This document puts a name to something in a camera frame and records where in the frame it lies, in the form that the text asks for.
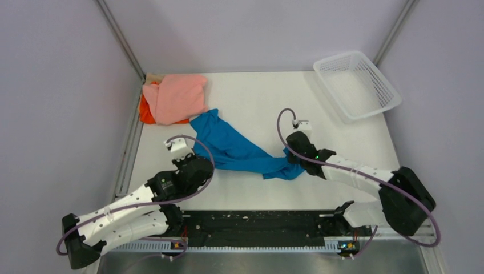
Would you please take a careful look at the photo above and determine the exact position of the blue t shirt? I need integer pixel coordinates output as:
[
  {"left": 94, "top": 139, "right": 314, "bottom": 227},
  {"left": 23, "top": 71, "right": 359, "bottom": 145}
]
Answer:
[{"left": 190, "top": 109, "right": 304, "bottom": 180}]

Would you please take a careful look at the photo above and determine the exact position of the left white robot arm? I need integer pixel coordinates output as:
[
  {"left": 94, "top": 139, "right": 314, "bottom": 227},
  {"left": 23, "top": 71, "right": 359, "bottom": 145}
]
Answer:
[{"left": 56, "top": 155, "right": 215, "bottom": 270}]

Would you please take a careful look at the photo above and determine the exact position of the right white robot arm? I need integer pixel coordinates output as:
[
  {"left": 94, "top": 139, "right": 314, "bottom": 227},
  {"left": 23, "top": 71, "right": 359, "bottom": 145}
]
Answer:
[{"left": 286, "top": 131, "right": 436, "bottom": 236}]

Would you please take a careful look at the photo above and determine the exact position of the orange folded t shirt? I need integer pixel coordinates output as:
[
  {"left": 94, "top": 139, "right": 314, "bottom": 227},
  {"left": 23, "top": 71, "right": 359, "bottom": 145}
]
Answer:
[{"left": 138, "top": 82, "right": 190, "bottom": 124}]

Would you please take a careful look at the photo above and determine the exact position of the pink folded t shirt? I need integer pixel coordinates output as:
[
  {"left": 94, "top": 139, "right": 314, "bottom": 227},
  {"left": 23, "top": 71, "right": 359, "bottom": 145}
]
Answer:
[{"left": 142, "top": 74, "right": 208, "bottom": 126}]

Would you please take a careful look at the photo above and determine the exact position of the white plastic basket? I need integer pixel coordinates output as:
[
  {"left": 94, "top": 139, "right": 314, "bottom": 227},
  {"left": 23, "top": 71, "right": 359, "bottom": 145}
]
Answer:
[{"left": 313, "top": 51, "right": 402, "bottom": 124}]

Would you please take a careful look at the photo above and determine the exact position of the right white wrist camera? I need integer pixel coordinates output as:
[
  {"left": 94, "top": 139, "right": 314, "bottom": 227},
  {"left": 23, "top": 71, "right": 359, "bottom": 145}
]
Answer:
[{"left": 292, "top": 120, "right": 312, "bottom": 136}]

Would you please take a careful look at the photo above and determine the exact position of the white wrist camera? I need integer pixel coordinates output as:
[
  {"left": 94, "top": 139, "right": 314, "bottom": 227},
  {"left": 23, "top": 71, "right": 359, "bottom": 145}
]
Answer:
[
  {"left": 292, "top": 120, "right": 312, "bottom": 136},
  {"left": 164, "top": 138, "right": 191, "bottom": 157}
]

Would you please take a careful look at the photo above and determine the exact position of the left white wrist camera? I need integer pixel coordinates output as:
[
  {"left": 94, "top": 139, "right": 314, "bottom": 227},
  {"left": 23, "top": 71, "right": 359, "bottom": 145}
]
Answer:
[{"left": 164, "top": 138, "right": 191, "bottom": 157}]

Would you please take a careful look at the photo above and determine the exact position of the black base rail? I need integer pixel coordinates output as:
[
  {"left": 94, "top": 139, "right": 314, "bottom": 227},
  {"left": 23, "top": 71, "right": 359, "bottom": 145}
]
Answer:
[{"left": 163, "top": 210, "right": 372, "bottom": 248}]

